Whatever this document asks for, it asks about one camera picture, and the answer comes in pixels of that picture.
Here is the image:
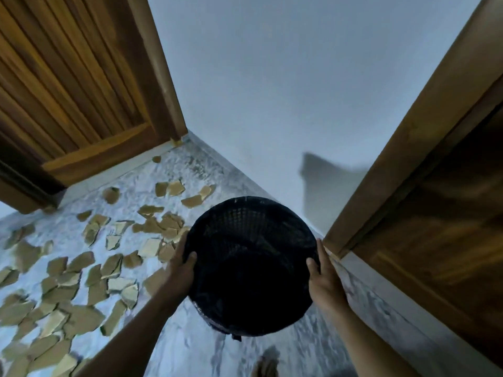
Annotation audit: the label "person's right forearm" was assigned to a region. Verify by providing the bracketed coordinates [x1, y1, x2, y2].
[320, 304, 421, 377]

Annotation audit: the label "person's left forearm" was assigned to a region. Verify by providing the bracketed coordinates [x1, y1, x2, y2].
[75, 292, 187, 377]

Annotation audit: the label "person's foot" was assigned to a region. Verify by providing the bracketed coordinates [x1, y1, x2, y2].
[253, 346, 280, 377]

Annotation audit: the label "person's right hand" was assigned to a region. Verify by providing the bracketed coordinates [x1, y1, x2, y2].
[306, 238, 350, 315]

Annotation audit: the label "scattered torn cardboard pieces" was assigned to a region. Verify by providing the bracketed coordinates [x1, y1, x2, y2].
[0, 155, 217, 377]

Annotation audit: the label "black mesh waste basket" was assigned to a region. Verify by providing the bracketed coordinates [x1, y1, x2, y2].
[184, 196, 321, 343]

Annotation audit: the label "dark wooden door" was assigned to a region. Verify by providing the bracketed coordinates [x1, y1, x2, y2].
[323, 0, 503, 369]

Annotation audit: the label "slatted wooden door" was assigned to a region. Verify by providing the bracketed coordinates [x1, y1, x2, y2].
[0, 0, 188, 215]

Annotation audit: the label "person's left hand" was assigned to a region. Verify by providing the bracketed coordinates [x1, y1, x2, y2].
[163, 231, 198, 307]

